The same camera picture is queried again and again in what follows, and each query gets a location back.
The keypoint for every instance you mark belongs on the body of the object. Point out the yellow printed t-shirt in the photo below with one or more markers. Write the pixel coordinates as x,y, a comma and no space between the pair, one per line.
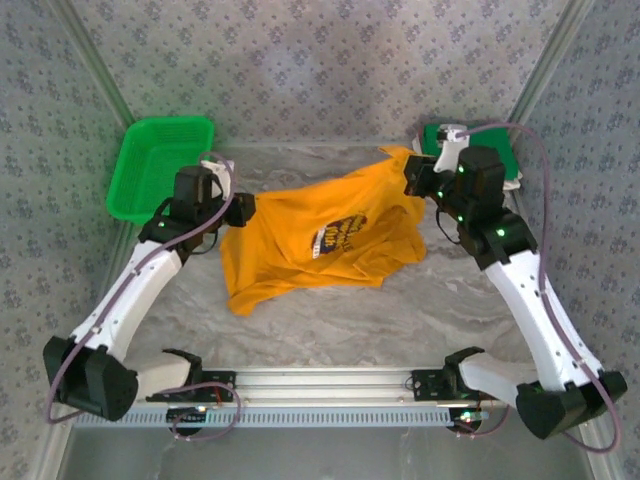
300,250

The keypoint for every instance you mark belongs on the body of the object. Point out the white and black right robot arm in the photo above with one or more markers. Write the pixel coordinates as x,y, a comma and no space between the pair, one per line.
530,310

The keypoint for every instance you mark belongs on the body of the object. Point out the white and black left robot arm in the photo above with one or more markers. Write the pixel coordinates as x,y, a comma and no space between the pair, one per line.
125,290

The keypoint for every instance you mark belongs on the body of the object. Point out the green folded t-shirt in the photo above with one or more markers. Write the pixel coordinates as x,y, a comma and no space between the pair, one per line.
500,145

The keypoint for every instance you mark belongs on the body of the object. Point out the green plastic basket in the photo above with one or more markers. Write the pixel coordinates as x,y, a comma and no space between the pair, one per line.
150,170

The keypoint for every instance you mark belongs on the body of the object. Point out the aluminium frame post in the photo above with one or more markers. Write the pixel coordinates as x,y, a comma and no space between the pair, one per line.
95,65
550,60

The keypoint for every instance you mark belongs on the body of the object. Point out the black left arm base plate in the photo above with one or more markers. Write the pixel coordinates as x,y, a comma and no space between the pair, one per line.
220,382

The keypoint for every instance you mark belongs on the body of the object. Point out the aluminium mounting rail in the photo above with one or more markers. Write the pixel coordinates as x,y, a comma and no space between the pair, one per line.
325,385

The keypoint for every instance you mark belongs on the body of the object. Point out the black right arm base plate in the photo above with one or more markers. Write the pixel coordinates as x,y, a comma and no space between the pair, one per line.
430,385

